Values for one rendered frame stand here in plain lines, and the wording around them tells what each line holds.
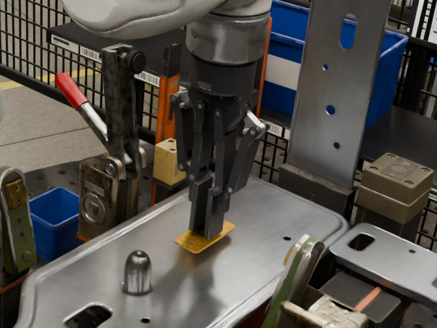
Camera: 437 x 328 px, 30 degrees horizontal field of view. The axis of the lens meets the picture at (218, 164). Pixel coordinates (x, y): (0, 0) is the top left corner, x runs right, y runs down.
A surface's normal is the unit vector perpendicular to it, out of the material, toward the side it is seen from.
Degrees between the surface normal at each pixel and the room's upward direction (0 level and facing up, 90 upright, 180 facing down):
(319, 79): 90
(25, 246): 78
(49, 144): 0
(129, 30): 129
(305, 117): 90
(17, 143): 0
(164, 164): 90
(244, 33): 90
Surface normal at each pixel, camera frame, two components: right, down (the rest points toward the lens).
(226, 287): 0.10, -0.87
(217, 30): -0.24, 0.44
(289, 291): -0.60, 0.32
